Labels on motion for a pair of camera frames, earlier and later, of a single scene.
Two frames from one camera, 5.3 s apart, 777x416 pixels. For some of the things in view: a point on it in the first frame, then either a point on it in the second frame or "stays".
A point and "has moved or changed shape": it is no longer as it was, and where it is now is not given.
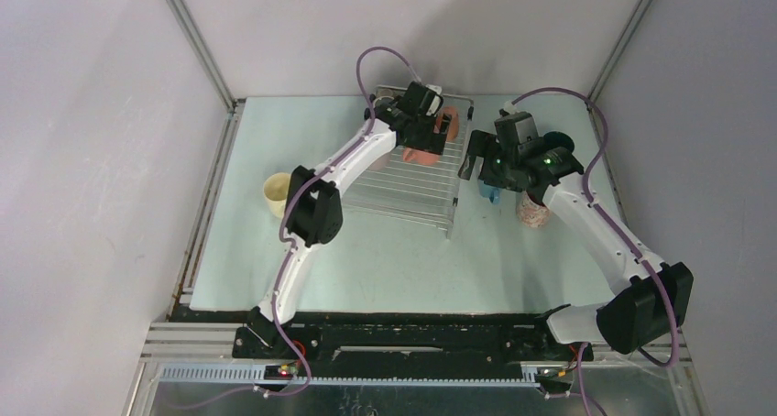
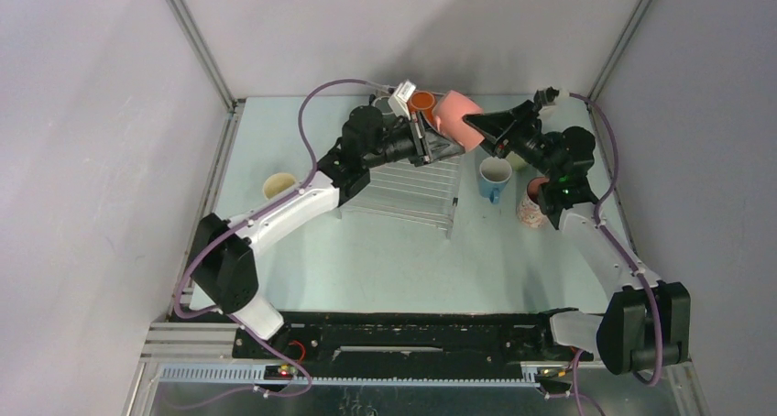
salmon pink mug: [422, 158] has moved or changed shape
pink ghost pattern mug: [531, 213] stays
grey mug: [382, 103] stays
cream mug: [276, 188] stays
